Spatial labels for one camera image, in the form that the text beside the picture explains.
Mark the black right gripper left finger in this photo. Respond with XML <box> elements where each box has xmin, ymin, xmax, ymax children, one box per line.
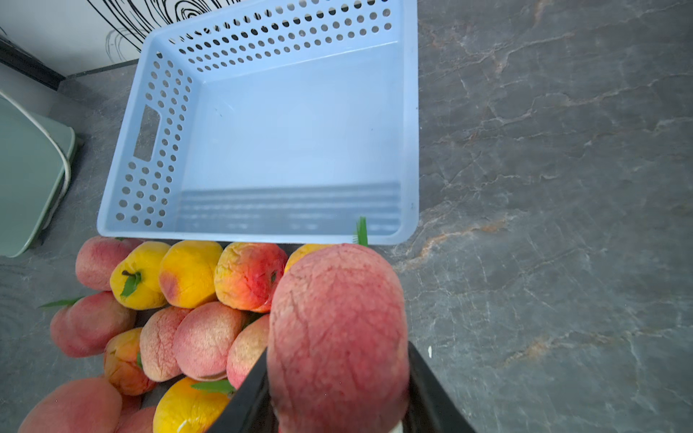
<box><xmin>209</xmin><ymin>351</ymin><xmax>271</xmax><ymax>433</ymax></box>

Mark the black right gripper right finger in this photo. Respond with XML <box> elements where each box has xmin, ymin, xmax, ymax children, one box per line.
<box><xmin>402</xmin><ymin>342</ymin><xmax>476</xmax><ymax>433</ymax></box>

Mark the red yellow peach by basket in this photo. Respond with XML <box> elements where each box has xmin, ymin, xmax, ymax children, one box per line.
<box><xmin>214</xmin><ymin>242</ymin><xmax>288</xmax><ymax>313</ymax></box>

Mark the light blue plastic basket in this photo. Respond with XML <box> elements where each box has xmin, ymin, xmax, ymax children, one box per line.
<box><xmin>97</xmin><ymin>1</ymin><xmax>420</xmax><ymax>245</ymax></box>

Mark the pink peach with leaf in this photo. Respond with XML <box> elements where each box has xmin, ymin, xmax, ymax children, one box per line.
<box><xmin>227</xmin><ymin>315</ymin><xmax>270</xmax><ymax>390</ymax></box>

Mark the yellow peach centre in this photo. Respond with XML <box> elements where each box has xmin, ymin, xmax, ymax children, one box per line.
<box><xmin>153</xmin><ymin>377</ymin><xmax>236</xmax><ymax>433</ymax></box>

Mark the red orange peach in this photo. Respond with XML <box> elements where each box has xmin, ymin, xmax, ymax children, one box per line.
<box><xmin>140</xmin><ymin>307</ymin><xmax>191</xmax><ymax>382</ymax></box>

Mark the yellow peach with leaf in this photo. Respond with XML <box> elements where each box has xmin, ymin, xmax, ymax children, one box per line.
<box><xmin>109</xmin><ymin>241</ymin><xmax>171</xmax><ymax>310</ymax></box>

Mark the mint green toaster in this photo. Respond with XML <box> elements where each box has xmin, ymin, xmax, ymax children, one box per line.
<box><xmin>1</xmin><ymin>97</ymin><xmax>78</xmax><ymax>258</ymax></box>

